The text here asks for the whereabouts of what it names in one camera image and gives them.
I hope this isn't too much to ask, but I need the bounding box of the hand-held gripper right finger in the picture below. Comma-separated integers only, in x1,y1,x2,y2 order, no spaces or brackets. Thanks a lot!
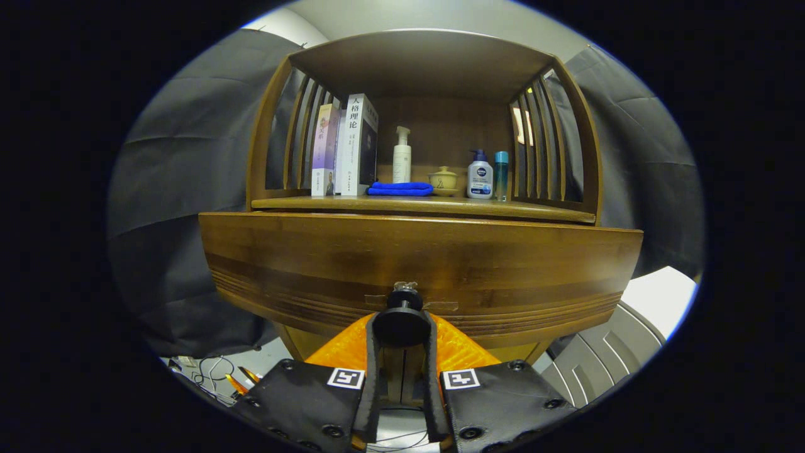
423,311,576,453

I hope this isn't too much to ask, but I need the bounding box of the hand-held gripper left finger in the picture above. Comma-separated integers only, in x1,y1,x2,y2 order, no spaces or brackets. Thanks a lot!
231,313,383,453

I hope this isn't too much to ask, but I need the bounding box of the black round drawer knob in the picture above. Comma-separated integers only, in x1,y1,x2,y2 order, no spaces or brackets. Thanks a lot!
372,281,432,348

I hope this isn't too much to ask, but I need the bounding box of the brown wooden countertop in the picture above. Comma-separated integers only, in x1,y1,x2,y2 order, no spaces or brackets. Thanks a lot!
252,195,596,225

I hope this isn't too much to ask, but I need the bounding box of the brown wooden cabinet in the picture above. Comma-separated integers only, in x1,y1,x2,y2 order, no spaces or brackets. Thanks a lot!
247,28,603,406

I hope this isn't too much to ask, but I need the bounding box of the orange yellow tool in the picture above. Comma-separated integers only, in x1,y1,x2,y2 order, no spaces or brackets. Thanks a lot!
225,367,262,396

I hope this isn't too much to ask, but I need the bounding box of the white grey box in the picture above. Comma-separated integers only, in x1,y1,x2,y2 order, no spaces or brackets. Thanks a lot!
542,266,699,410

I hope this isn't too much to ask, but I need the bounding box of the white blue-capped lotion bottle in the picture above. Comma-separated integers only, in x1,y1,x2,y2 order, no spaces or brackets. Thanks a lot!
467,149,494,200

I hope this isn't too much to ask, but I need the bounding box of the teal glass bottle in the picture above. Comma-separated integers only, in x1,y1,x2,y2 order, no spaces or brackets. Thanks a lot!
494,150,509,202

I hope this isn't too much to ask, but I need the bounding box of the yellow lidded teacup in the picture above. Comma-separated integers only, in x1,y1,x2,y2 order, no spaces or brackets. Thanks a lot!
428,166,460,197

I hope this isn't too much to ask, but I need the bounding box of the blue folded cloth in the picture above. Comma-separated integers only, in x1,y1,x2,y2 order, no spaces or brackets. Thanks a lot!
367,182,434,197

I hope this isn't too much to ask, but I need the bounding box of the purple book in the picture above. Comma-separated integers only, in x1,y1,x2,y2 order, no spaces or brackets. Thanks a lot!
311,104,341,197

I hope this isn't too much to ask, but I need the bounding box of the white and black book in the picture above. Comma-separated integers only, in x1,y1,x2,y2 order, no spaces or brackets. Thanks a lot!
335,93,379,196

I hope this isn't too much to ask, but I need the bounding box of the white pump bottle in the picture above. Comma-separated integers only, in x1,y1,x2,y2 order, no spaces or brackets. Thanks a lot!
392,126,413,184

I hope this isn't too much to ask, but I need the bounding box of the floor cable tangle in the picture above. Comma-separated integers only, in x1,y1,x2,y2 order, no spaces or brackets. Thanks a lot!
167,355,265,403

